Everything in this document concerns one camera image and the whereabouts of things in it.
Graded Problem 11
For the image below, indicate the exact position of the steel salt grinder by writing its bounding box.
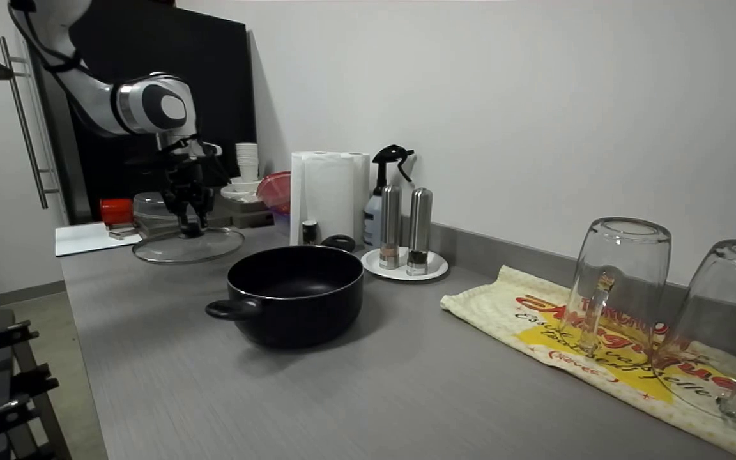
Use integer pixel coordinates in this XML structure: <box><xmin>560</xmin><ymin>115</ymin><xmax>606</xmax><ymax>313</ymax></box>
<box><xmin>381</xmin><ymin>186</ymin><xmax>401</xmax><ymax>269</ymax></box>

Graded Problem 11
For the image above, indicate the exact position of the white round plate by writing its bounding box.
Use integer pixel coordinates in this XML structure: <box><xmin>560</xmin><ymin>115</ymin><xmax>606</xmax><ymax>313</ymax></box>
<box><xmin>361</xmin><ymin>245</ymin><xmax>450</xmax><ymax>285</ymax></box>

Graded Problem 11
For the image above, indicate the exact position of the upturned glass left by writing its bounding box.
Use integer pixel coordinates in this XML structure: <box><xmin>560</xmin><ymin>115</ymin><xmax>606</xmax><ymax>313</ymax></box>
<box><xmin>562</xmin><ymin>218</ymin><xmax>671</xmax><ymax>355</ymax></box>

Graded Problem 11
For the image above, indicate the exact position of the steel pepper grinder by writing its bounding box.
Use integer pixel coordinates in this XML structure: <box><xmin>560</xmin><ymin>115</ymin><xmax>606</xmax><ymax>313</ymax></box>
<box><xmin>408</xmin><ymin>186</ymin><xmax>431</xmax><ymax>274</ymax></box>

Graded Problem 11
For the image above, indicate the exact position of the glass pot lid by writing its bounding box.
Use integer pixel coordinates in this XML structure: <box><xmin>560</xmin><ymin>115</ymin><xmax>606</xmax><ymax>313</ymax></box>
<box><xmin>133</xmin><ymin>227</ymin><xmax>246</xmax><ymax>267</ymax></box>

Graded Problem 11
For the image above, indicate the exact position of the small red container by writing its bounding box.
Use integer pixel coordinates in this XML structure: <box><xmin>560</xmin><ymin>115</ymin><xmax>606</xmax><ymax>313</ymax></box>
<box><xmin>99</xmin><ymin>199</ymin><xmax>136</xmax><ymax>230</ymax></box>

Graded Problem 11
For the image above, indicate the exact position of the upturned glass right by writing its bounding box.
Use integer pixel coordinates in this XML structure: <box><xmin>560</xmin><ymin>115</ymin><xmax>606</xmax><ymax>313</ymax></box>
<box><xmin>665</xmin><ymin>241</ymin><xmax>736</xmax><ymax>424</ymax></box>

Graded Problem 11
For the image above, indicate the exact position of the yellow printed cloth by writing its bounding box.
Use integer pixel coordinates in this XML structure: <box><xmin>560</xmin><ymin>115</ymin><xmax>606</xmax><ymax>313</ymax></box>
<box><xmin>441</xmin><ymin>267</ymin><xmax>736</xmax><ymax>456</ymax></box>

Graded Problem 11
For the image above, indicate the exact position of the white cutting board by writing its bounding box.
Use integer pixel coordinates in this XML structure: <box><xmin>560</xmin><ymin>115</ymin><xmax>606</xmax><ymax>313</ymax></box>
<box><xmin>54</xmin><ymin>222</ymin><xmax>140</xmax><ymax>259</ymax></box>

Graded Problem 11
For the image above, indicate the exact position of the black cooking pot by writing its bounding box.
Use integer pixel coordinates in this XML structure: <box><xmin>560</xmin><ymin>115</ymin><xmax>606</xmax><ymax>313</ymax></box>
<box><xmin>204</xmin><ymin>245</ymin><xmax>362</xmax><ymax>350</ymax></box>

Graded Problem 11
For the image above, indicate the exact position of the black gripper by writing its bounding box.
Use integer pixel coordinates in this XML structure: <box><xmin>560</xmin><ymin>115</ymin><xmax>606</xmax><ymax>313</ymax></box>
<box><xmin>158</xmin><ymin>138</ymin><xmax>228</xmax><ymax>235</ymax></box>

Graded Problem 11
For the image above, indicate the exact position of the black panel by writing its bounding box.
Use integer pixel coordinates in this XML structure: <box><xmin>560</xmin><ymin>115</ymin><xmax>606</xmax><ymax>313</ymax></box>
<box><xmin>31</xmin><ymin>0</ymin><xmax>255</xmax><ymax>204</ymax></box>

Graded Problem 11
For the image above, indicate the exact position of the white paper towel roll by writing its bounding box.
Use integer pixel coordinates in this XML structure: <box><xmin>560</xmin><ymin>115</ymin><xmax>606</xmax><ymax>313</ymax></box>
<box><xmin>288</xmin><ymin>152</ymin><xmax>367</xmax><ymax>245</ymax></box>

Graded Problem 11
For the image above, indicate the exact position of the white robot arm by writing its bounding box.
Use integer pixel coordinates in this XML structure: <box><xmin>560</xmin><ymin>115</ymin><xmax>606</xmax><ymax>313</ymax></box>
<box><xmin>7</xmin><ymin>0</ymin><xmax>222</xmax><ymax>237</ymax></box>

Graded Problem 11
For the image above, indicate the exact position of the upturned glass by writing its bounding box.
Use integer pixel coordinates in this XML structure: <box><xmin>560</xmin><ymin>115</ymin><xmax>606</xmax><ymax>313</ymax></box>
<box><xmin>562</xmin><ymin>218</ymin><xmax>671</xmax><ymax>355</ymax></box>
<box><xmin>665</xmin><ymin>241</ymin><xmax>736</xmax><ymax>424</ymax></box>

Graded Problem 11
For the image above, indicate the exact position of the black clamp rack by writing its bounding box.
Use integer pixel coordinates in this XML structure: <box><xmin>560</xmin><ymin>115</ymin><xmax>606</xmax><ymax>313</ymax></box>
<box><xmin>0</xmin><ymin>310</ymin><xmax>72</xmax><ymax>460</ymax></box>

